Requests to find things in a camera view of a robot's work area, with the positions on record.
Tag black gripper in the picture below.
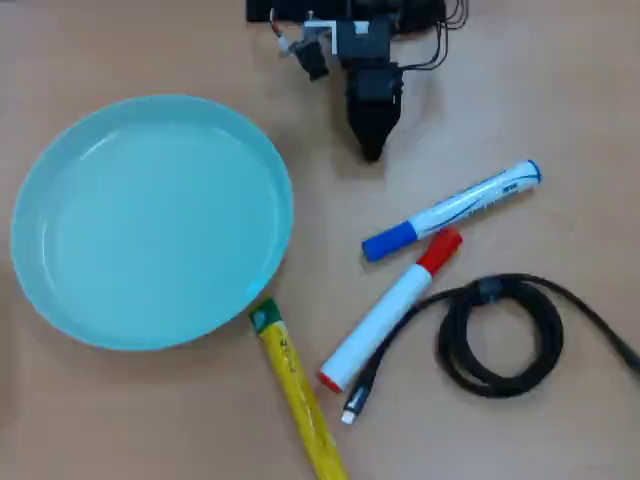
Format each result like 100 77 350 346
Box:
344 60 404 164

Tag blue capped white marker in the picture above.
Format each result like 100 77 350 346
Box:
361 158 543 262

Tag red capped white marker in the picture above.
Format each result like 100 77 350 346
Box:
318 228 464 394

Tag light blue plate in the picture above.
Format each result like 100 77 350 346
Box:
9 93 295 352

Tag yellow stick packet green end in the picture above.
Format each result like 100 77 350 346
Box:
248 295 350 480

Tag small gripper camera board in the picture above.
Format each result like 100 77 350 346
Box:
269 8 337 82

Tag black robot wires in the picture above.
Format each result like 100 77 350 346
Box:
393 0 472 71

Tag black coiled USB cable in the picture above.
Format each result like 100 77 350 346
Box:
341 272 640 426

